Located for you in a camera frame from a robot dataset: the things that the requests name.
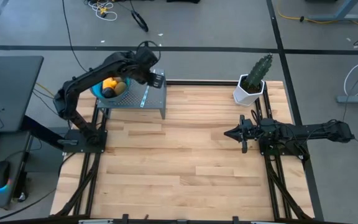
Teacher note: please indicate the blue bowl with grey rim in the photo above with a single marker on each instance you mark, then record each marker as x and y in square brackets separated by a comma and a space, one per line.
[96, 91]

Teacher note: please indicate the white angular plant pot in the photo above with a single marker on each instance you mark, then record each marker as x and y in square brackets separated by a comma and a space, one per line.
[244, 98]

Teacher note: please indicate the black mouse with blue light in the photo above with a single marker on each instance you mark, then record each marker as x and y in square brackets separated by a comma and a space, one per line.
[0, 172]

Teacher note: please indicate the black avocado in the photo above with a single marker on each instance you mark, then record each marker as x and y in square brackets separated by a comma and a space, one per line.
[108, 93]

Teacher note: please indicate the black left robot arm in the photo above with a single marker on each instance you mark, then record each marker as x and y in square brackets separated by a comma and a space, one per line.
[85, 77]

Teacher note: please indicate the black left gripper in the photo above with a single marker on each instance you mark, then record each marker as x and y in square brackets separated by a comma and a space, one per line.
[154, 79]

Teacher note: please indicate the green cactus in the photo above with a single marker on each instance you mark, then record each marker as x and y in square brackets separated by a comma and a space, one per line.
[258, 71]

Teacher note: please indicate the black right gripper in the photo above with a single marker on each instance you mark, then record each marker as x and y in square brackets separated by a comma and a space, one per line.
[252, 132]

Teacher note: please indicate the yellow mango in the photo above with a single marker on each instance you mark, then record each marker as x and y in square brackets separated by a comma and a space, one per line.
[109, 83]

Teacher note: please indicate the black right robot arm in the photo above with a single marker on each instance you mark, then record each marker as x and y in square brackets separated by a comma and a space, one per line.
[306, 132]

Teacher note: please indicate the black aluminium table frame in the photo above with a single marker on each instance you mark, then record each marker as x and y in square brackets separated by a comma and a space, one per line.
[204, 82]

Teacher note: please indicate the grey perforated metal shelf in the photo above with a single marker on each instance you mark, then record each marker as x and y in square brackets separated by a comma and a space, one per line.
[154, 99]

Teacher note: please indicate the black desk foot beam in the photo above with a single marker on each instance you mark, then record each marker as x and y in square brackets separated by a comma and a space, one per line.
[39, 130]

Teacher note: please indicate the dark grey desk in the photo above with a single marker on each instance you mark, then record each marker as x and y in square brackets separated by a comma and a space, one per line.
[11, 93]

